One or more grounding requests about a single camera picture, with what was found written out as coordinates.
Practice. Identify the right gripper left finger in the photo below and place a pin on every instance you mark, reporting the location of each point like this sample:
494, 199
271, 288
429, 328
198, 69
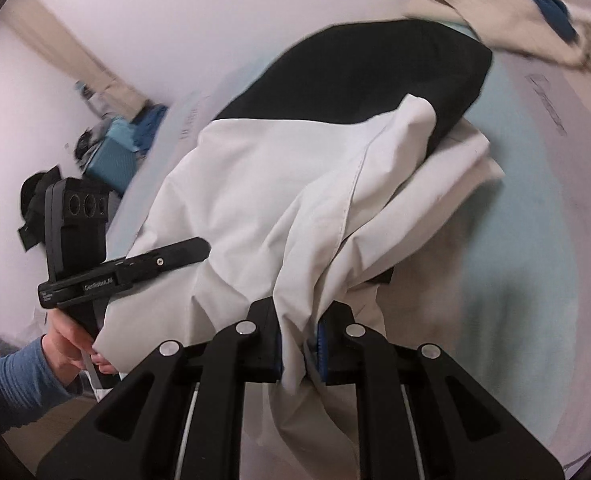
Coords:
179, 413

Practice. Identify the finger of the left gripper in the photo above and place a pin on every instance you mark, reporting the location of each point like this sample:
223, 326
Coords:
164, 259

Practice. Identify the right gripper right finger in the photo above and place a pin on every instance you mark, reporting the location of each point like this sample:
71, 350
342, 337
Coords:
420, 415

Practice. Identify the black and white jacket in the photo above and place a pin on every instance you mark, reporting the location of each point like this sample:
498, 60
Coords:
344, 158

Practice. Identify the left forearm blue sleeve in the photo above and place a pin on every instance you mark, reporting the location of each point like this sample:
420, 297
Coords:
29, 388

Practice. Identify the blue clothes pile on floor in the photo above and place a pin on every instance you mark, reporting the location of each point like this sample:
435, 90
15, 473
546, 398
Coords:
145, 127

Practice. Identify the person's left hand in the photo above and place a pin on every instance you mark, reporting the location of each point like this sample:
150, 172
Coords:
64, 346

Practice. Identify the teal suitcase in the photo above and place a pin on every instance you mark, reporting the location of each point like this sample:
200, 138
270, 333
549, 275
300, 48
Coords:
117, 159

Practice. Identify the black backpack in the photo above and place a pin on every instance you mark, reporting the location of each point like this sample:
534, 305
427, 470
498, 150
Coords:
34, 208

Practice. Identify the striped pastel bed sheet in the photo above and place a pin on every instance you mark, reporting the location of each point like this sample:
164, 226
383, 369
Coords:
505, 284

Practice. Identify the beige curtain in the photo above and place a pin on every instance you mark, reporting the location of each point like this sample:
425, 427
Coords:
39, 29

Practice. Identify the beige garment on bed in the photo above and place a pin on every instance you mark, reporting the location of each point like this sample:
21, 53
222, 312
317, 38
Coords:
516, 26

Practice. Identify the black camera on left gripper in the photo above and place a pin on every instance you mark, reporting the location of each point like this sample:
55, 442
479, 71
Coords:
76, 219

